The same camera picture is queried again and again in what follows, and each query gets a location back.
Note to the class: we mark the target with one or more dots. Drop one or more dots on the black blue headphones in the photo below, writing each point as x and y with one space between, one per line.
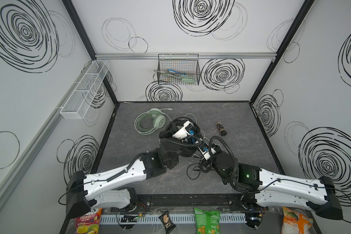
193 163

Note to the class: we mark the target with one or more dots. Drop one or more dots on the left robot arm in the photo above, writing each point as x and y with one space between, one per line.
85 192

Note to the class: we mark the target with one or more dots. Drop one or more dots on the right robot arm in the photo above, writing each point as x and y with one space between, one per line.
263 188

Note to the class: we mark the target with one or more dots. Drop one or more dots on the mint green headphones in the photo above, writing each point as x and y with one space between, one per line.
154 119

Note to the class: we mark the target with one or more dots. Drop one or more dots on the small brown bottle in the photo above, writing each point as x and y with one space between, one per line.
221 129

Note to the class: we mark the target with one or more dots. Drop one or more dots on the small dark snack packet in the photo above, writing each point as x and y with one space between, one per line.
168 225

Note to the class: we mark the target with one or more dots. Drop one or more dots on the green chips bag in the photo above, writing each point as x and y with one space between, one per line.
207 222

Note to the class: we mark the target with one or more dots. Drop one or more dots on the Fox's fruits candy bag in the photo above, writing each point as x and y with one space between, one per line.
88 223

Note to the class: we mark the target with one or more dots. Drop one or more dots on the orange snack bag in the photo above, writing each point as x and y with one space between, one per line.
295 222

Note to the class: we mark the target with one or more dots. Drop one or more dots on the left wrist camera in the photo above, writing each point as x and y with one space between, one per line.
188 129

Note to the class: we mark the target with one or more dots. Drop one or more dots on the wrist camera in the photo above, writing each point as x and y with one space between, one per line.
188 129
206 152

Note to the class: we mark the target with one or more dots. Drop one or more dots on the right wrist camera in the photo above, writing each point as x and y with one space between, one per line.
206 152

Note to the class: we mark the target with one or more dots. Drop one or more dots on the black wire basket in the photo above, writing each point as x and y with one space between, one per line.
179 69

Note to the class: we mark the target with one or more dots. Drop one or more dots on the black mounting rail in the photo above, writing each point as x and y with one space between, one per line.
193 200

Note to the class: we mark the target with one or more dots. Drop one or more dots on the white wire shelf basket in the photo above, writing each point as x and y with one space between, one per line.
87 86

